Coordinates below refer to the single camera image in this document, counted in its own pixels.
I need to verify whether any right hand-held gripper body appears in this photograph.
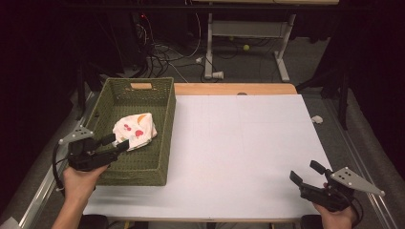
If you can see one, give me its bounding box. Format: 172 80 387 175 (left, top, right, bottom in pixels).
299 166 386 213

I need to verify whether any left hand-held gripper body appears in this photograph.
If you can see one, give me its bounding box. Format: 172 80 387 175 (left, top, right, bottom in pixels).
57 125 120 173

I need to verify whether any white fruit print cloth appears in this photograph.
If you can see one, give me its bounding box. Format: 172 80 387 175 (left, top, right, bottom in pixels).
112 113 159 152

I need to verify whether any green woven basket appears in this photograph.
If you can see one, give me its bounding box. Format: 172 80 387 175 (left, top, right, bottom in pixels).
85 76 177 187

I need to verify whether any person's right hand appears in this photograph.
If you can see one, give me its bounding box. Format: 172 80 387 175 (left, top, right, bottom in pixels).
313 202 359 229

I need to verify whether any person's left hand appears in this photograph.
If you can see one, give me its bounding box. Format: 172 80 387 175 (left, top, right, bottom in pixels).
62 164 109 203

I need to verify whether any black metal stand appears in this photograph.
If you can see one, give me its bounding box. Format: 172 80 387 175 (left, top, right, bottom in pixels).
75 60 108 122
295 63 352 132

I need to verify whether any white table mat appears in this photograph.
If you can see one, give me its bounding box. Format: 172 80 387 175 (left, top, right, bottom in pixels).
83 94 332 220

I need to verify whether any wooden table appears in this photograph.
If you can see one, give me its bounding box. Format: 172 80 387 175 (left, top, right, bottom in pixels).
95 82 304 223

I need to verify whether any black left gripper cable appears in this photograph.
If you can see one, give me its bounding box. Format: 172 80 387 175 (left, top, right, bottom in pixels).
52 142 71 193

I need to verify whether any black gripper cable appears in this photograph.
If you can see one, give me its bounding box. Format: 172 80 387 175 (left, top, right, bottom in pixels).
52 142 71 193
352 196 365 225

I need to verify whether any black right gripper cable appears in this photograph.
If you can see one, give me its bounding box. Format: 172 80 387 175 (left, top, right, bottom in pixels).
352 196 365 225

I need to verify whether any aluminium rail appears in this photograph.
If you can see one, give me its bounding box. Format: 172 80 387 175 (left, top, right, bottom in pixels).
17 92 98 229
321 94 405 229

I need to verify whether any tangle of floor cables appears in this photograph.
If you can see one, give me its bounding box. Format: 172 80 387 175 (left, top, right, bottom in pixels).
135 12 204 84

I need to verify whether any white metal frame desk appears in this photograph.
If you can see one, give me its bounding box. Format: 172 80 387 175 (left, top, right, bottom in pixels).
190 0 340 83

